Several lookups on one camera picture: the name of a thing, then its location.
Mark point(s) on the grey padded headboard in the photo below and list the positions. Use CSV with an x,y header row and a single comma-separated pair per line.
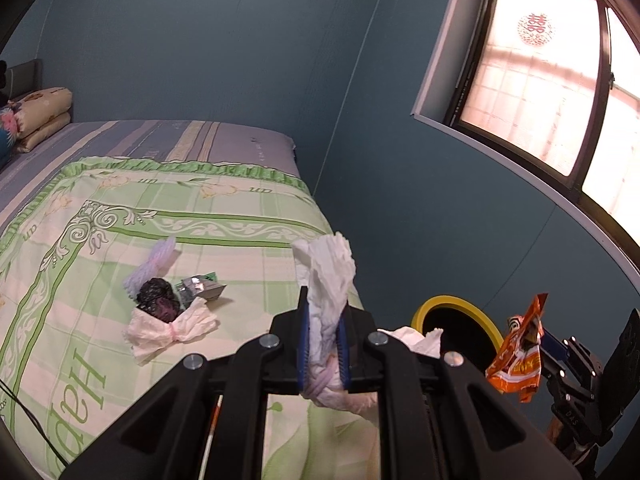
x,y
27,72

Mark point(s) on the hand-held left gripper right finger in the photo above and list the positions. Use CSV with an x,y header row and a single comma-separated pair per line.
x,y
342,355

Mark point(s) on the green patterned blanket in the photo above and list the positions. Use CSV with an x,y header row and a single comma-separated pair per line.
x,y
225,240

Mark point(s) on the beige folded quilt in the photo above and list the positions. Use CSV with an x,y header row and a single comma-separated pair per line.
x,y
42,110

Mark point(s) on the red paper window cutout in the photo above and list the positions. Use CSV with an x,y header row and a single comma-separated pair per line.
x,y
536,30

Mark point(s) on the bed with striped sheet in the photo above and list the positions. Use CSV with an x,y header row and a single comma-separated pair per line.
x,y
125,137

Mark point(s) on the dark framed window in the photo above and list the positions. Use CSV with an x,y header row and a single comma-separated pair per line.
x,y
540,110

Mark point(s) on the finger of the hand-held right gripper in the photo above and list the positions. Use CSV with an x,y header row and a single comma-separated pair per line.
x,y
575,360

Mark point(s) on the black plastic bag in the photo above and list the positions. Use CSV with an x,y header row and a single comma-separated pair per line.
x,y
157,300

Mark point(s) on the white pink tissue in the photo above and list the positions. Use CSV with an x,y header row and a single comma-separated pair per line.
x,y
160,332

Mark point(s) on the yellow rimmed trash bin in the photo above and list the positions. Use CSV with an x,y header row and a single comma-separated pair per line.
x,y
450,301

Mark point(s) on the blue floral folded quilt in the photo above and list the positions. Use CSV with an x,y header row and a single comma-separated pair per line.
x,y
6,135

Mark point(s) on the green silver wrapper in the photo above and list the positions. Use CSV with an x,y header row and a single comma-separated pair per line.
x,y
200,287

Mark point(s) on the pale lilac foam net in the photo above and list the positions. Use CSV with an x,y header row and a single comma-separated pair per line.
x,y
152,265

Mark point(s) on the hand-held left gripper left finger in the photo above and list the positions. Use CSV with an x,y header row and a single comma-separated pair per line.
x,y
301,360

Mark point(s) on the thin orange white stick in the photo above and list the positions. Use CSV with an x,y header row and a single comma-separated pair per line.
x,y
214,425

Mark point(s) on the orange snack wrapper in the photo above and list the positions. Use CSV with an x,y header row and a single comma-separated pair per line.
x,y
515,365

